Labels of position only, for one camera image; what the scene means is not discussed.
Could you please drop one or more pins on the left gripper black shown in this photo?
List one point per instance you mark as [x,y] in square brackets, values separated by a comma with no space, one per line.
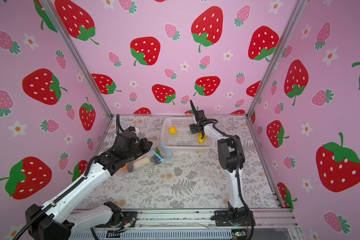
[145,145]

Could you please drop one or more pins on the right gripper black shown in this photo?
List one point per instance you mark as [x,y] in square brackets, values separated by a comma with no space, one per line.
[196,128]

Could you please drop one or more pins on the white plastic perforated basket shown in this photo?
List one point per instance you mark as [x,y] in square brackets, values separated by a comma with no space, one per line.
[183,140]

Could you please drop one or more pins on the small yellow lemon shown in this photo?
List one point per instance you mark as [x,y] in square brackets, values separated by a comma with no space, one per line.
[172,130]

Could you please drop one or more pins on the clear zip bag blue zipper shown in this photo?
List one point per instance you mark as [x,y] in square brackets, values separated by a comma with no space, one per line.
[165,153]

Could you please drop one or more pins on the yellow bell pepper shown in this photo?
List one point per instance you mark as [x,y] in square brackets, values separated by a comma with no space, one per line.
[201,138]

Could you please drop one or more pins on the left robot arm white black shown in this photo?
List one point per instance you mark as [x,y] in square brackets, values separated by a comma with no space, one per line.
[54,220]

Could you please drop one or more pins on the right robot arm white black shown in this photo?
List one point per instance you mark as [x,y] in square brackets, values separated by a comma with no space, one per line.
[231,158]

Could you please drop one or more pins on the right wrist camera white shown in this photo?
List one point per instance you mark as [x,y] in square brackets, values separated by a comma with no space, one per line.
[199,116]

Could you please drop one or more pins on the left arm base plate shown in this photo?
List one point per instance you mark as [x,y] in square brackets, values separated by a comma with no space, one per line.
[121,219]

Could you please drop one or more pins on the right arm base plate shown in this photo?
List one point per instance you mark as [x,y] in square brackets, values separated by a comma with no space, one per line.
[225,219]

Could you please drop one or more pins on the left frame post aluminium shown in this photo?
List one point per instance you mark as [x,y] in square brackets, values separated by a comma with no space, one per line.
[66,38]

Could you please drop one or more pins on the frame post aluminium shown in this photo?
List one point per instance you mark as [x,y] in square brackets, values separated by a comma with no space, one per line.
[66,38]
[288,30]

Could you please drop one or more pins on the aluminium rail base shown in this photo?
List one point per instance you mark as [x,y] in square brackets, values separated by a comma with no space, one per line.
[198,224]

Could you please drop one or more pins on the right frame post aluminium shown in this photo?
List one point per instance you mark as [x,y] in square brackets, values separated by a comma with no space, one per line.
[288,30]

